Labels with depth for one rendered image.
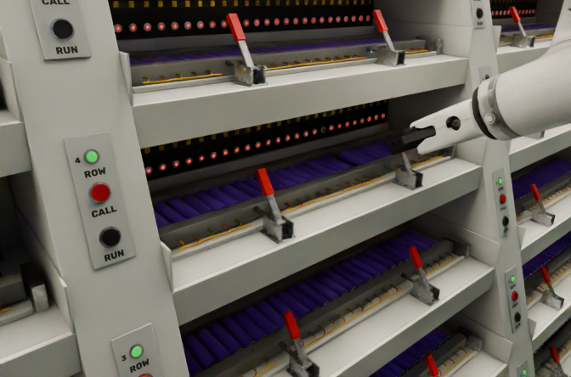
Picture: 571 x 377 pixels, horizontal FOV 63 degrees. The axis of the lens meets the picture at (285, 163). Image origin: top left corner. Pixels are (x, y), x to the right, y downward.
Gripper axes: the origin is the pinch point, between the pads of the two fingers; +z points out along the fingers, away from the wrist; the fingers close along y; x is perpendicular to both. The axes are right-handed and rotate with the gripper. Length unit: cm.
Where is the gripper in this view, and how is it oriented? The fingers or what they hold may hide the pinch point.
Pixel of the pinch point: (403, 141)
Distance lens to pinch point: 76.3
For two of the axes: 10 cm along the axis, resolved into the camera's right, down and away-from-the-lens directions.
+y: 7.7, -2.1, 6.0
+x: -3.0, -9.5, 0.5
